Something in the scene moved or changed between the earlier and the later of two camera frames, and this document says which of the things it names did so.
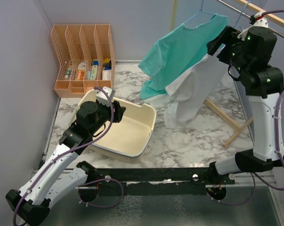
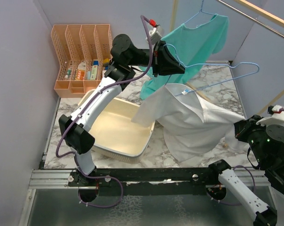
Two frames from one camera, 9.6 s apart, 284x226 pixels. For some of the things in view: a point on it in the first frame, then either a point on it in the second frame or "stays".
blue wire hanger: (200, 11) stays
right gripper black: (228, 36) → (242, 126)
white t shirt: (190, 91) → (193, 126)
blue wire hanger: (235, 26) → (213, 65)
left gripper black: (119, 111) → (162, 63)
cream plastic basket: (124, 140) stays
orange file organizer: (86, 57) stays
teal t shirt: (175, 52) stays
